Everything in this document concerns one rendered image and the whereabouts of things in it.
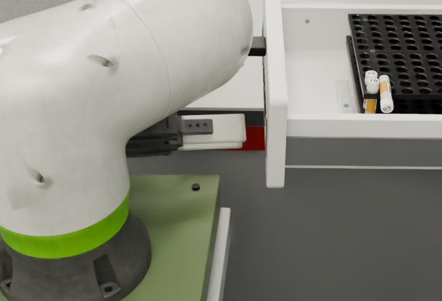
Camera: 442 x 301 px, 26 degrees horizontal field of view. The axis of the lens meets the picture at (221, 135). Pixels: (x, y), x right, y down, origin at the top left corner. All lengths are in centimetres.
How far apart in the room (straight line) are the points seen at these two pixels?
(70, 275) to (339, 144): 30
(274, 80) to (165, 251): 20
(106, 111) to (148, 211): 22
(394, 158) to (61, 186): 36
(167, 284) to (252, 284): 53
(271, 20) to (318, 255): 45
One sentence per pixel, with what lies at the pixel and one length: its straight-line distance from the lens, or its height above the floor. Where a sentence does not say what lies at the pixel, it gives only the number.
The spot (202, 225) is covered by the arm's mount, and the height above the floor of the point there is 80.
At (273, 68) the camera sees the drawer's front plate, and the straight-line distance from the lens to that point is 97.
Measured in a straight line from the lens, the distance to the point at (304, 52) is 118.
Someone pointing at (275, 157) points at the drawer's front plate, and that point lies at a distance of 95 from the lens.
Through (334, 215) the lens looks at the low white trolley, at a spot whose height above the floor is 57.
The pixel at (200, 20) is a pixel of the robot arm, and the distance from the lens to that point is 84.
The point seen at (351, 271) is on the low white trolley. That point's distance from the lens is 141.
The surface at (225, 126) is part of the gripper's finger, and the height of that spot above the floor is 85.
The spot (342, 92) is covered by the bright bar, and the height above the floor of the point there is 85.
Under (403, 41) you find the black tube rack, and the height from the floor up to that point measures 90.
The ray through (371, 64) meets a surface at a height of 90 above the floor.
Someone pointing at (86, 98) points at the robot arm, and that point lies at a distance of 77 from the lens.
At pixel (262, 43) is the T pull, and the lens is 104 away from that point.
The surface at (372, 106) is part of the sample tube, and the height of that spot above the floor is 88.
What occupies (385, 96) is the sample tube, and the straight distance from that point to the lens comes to 97.
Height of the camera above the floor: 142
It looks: 35 degrees down
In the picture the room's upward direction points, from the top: straight up
